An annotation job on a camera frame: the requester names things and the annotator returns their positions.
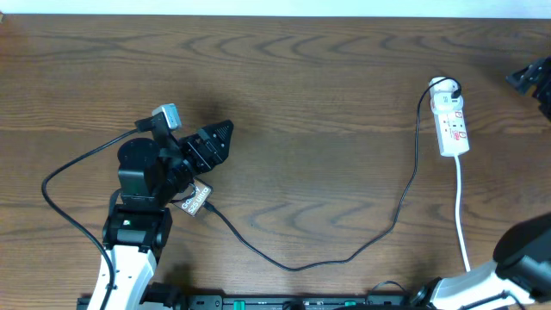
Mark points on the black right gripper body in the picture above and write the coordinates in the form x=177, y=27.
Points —
x=543, y=92

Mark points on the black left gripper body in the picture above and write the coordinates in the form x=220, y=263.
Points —
x=192, y=161

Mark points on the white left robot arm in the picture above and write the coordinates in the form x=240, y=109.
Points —
x=151, y=172

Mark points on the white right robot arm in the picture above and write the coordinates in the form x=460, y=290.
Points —
x=519, y=271

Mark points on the white USB charger adapter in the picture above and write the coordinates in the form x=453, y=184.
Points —
x=445, y=93

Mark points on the white power strip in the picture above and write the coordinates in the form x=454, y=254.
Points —
x=451, y=131

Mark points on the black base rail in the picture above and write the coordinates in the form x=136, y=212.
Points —
x=217, y=302

